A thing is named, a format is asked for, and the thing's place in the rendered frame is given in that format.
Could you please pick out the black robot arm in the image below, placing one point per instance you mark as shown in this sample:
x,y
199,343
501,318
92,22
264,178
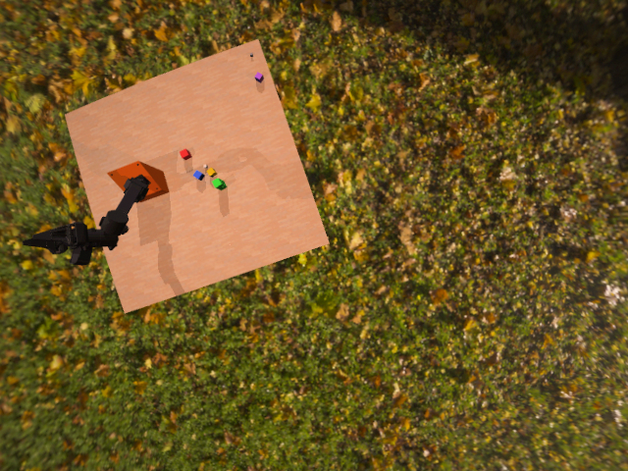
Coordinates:
x,y
115,222

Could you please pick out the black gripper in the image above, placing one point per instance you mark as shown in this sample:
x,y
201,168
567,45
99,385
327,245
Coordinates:
x,y
58,240

